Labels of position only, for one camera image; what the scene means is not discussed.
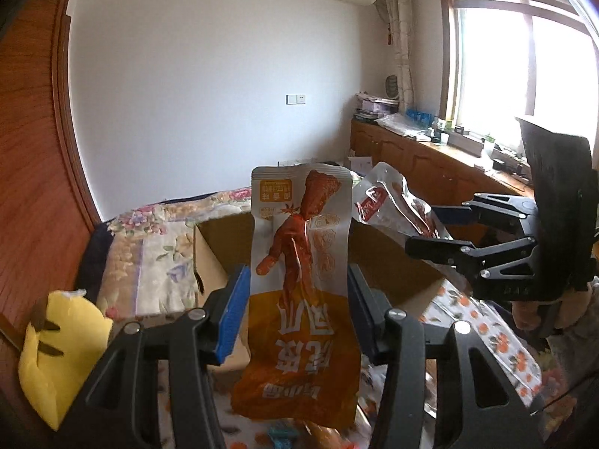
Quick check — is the clear plastic bag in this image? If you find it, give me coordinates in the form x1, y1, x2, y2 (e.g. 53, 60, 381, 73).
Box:
377, 112, 436, 140

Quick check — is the floral patterned quilt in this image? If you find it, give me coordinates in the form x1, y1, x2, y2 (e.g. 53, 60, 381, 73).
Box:
96, 187, 253, 321

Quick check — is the orange white snack packet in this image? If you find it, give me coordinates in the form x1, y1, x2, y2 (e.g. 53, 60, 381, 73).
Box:
231, 164, 362, 430

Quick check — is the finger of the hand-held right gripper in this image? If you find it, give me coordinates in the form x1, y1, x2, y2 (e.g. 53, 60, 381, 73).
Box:
405, 236, 539, 301
431, 193, 539, 235

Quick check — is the brown cardboard box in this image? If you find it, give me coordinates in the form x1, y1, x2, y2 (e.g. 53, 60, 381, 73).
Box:
193, 213, 450, 379

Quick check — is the clear red snack packet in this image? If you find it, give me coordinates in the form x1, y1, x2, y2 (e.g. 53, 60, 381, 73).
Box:
352, 162, 454, 244

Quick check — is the blue snack wrapper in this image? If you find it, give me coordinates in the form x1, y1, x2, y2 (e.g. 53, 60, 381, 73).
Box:
269, 425, 300, 449

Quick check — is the orange fruit print sheet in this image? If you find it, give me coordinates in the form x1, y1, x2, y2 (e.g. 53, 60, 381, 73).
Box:
154, 281, 544, 449

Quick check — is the dark blue cloth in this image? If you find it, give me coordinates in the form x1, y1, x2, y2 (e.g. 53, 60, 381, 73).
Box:
75, 222, 115, 291

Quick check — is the grey rectangular box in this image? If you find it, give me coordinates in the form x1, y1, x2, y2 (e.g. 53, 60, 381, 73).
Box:
447, 131, 485, 157

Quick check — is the yellow plush toy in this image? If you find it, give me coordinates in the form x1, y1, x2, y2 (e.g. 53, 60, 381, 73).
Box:
18, 290, 114, 431

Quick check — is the long wooden cabinet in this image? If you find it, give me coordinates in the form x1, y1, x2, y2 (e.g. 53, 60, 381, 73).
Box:
351, 119, 534, 207

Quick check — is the stack of boxes and papers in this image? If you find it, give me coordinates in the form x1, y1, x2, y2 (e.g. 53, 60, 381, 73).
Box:
353, 91, 398, 125

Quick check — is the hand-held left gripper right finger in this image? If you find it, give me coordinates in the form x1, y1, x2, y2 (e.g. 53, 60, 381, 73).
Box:
347, 263, 546, 449

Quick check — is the wooden framed window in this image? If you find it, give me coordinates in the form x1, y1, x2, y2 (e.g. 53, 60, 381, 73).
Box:
437, 0, 599, 160

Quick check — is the patterned beige curtain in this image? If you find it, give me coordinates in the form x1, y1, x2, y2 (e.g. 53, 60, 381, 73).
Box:
380, 0, 415, 104

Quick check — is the person's right hand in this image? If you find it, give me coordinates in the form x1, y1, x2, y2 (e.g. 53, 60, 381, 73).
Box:
510, 281, 599, 335

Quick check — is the white paper carton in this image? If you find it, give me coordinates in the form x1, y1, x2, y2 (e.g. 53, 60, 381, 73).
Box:
346, 150, 375, 175

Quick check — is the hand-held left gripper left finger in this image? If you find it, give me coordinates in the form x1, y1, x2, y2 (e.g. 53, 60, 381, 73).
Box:
54, 264, 253, 449

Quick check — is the brown wooden wardrobe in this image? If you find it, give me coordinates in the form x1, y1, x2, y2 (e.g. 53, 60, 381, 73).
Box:
0, 0, 106, 431

